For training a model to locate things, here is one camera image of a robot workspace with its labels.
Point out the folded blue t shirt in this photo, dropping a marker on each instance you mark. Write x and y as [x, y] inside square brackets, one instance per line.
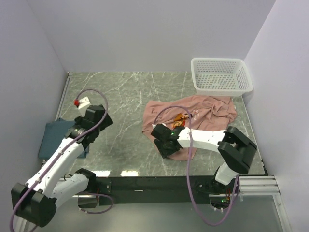
[53, 135]

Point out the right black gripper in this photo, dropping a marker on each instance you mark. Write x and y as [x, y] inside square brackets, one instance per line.
[163, 152]

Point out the black base beam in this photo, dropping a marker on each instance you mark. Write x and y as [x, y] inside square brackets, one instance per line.
[162, 189]

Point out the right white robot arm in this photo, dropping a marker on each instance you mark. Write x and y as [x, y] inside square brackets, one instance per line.
[236, 148]

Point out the aluminium frame rail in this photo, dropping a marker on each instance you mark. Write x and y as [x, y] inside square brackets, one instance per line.
[259, 186]

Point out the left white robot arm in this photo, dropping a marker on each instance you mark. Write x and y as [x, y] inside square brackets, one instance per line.
[39, 198]

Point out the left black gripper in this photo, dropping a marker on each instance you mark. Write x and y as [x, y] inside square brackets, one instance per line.
[107, 122]

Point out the pink t shirt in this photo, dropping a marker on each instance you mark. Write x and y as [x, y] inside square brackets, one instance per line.
[208, 113]

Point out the white plastic basket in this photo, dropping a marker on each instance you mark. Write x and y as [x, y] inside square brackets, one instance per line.
[220, 77]

